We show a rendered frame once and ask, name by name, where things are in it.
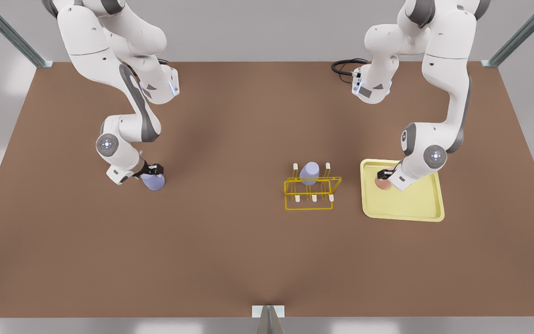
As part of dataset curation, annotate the pink cup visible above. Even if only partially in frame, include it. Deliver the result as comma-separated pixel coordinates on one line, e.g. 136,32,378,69
375,166,398,191

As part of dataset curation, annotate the lavender cup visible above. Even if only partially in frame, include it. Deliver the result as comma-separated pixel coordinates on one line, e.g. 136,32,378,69
140,173,166,192
299,161,320,186

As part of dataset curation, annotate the pale yellow tray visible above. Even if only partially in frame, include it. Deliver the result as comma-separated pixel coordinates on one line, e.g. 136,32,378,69
360,159,445,223

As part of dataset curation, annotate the yellow wire cup rack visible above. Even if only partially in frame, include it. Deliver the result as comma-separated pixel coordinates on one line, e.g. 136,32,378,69
284,162,343,211

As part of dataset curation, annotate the black cable loop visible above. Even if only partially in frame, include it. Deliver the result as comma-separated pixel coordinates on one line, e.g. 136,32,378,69
331,58,370,84

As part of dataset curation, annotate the silver frame post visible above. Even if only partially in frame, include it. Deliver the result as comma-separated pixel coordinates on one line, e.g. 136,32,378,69
481,0,534,68
252,305,286,334
0,0,54,69

